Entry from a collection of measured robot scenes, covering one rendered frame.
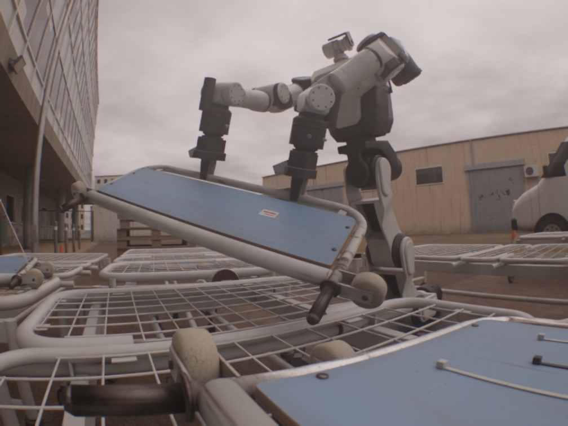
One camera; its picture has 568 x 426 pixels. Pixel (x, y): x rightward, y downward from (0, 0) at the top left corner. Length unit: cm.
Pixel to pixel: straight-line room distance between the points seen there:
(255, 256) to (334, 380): 38
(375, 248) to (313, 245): 71
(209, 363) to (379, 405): 13
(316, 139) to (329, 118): 7
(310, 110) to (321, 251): 35
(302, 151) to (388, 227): 59
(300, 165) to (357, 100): 47
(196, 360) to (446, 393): 18
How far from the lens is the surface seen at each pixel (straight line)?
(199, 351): 26
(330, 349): 34
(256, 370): 160
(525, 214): 743
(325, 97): 77
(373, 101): 117
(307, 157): 77
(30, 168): 1387
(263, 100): 107
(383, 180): 117
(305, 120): 77
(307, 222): 68
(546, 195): 736
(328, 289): 52
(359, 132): 118
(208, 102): 91
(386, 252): 128
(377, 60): 88
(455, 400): 22
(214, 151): 93
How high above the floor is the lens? 68
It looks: 3 degrees up
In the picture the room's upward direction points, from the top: 2 degrees counter-clockwise
